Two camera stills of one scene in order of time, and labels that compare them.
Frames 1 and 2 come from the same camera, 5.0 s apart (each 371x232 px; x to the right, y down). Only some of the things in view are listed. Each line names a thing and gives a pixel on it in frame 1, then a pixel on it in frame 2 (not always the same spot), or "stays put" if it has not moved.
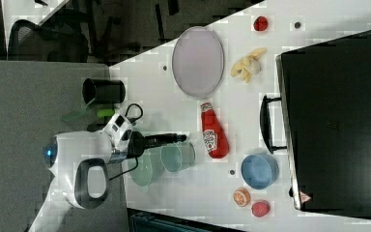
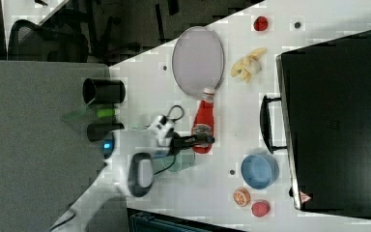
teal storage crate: (140, 220) stays put
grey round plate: (198, 62) stays put
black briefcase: (333, 117) stays put
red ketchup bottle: (214, 138) → (203, 122)
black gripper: (136, 142) → (179, 142)
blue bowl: (259, 170) stays put
